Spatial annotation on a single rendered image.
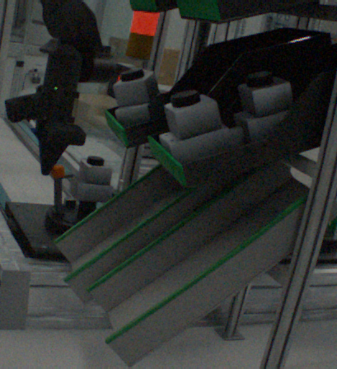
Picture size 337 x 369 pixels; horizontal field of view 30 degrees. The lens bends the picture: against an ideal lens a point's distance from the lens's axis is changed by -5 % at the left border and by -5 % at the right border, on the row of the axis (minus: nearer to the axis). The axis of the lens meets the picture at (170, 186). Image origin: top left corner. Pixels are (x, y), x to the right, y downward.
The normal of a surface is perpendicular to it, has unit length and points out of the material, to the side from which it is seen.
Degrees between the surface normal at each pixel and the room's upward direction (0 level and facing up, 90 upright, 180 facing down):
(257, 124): 90
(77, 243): 90
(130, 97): 102
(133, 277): 90
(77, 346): 0
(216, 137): 90
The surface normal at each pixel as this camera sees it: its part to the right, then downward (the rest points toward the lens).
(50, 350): 0.20, -0.95
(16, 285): 0.41, 0.30
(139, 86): -0.25, 0.39
